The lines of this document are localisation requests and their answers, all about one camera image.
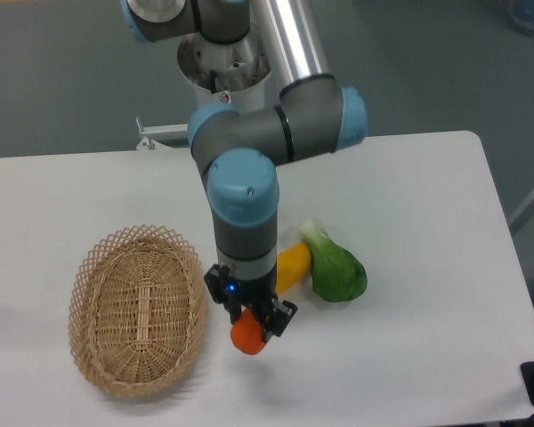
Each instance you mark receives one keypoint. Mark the white metal frame left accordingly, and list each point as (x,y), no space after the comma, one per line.
(171,136)

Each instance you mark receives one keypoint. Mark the woven wicker basket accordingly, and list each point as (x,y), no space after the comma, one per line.
(137,312)

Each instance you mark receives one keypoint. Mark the yellow toy pepper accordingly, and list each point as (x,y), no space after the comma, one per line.
(292,265)

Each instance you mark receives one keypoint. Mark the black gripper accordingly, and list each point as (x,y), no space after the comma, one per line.
(257,294)

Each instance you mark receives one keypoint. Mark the blue object in corner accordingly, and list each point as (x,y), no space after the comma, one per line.
(521,13)

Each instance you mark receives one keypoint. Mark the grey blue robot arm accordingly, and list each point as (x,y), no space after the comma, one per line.
(237,153)

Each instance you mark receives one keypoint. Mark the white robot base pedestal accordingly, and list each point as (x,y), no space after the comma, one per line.
(230,73)

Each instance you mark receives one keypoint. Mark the orange toy fruit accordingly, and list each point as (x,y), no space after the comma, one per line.
(247,334)

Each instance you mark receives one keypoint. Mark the green toy bok choy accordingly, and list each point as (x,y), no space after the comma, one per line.
(336,274)

